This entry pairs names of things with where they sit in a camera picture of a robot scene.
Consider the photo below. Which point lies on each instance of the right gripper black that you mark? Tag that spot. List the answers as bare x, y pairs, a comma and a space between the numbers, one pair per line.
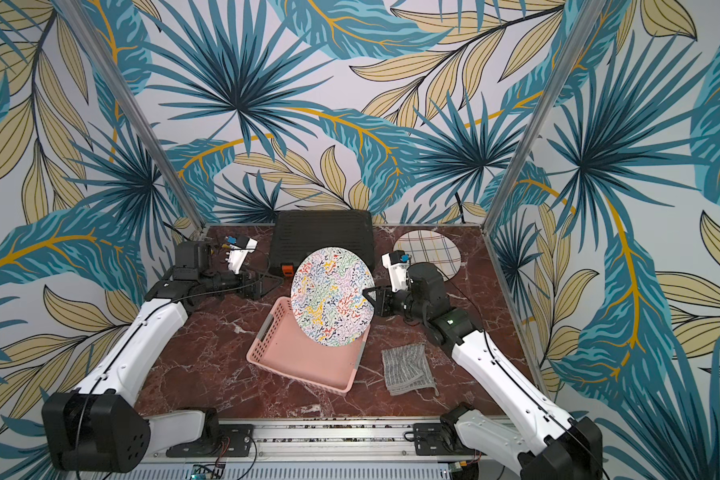
387, 299

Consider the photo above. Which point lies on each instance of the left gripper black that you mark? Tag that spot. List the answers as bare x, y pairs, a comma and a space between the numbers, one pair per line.
256, 292

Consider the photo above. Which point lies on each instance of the colourful squiggle pattern plate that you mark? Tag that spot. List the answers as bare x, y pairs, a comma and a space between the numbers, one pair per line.
327, 296

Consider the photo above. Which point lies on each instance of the grey dish cloth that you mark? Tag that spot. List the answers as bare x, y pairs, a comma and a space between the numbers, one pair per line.
407, 369

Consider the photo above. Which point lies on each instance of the plaid striped white plate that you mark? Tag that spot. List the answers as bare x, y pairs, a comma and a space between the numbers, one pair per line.
427, 246

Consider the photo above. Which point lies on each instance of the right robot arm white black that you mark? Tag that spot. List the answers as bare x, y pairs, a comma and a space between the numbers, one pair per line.
544, 441

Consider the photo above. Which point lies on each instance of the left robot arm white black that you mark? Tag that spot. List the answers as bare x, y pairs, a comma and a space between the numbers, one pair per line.
95, 427

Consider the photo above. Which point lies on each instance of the pink plastic basket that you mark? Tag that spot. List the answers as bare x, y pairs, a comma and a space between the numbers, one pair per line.
282, 348

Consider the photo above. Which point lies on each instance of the black tool case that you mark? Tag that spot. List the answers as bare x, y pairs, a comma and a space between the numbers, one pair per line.
297, 234

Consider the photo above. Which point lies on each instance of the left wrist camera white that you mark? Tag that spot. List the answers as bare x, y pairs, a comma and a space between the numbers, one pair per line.
238, 247

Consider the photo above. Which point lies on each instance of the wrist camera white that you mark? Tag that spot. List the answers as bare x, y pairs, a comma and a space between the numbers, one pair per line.
397, 263
238, 247

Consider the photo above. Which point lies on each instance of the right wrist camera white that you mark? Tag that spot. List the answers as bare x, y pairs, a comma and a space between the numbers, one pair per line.
397, 263

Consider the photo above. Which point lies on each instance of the aluminium front rail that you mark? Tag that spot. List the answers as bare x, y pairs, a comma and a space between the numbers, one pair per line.
364, 448

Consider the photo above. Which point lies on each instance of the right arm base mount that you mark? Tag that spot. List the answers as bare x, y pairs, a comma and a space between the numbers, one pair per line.
434, 439

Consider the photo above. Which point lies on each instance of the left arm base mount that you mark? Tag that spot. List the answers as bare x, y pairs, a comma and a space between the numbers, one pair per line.
225, 441

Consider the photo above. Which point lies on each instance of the left aluminium frame post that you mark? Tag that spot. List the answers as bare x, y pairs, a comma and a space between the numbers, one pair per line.
83, 28

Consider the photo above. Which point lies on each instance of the aluminium frame post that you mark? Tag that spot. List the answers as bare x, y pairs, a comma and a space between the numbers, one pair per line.
83, 28
584, 25

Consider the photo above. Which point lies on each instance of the right aluminium frame post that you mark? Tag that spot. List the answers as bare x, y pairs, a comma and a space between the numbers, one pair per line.
584, 25

